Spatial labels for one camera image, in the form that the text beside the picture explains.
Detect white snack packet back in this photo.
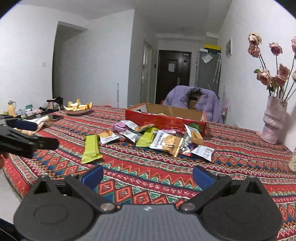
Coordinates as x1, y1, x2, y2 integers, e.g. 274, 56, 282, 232
191, 145, 215, 162

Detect green snack bar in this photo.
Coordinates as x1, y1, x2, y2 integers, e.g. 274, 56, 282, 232
135, 127, 159, 148
81, 135, 103, 164

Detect small cookie packet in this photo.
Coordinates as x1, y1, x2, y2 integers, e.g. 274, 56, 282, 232
98, 130, 120, 145

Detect oat crisp snack packet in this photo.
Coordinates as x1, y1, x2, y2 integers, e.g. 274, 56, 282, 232
149, 131, 184, 157

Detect pink snack packet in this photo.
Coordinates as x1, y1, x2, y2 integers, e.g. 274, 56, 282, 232
111, 121, 129, 133

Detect yellow thermos bottle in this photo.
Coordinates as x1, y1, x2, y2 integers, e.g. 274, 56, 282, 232
8, 100, 16, 117

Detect plate of orange peels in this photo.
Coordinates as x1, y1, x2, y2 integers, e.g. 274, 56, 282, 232
64, 99, 92, 116

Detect red patterned tablecloth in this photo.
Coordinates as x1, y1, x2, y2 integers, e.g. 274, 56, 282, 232
2, 106, 295, 240

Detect pink textured vase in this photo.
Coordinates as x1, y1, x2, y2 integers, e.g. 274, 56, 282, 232
260, 96, 287, 145

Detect red cardboard snack box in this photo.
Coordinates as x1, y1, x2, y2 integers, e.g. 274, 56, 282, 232
125, 103, 207, 135

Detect wooden chair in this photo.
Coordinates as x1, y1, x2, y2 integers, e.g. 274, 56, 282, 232
188, 89, 202, 109

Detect purple puffer jacket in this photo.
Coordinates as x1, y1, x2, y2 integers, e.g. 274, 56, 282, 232
163, 85, 223, 123

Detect dried pink roses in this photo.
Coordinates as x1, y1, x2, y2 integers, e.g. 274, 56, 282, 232
248, 33, 295, 102

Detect grey refrigerator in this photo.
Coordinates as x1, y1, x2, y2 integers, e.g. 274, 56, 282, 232
195, 49, 222, 96

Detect dark entrance door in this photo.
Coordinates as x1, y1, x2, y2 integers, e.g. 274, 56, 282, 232
155, 50, 191, 104

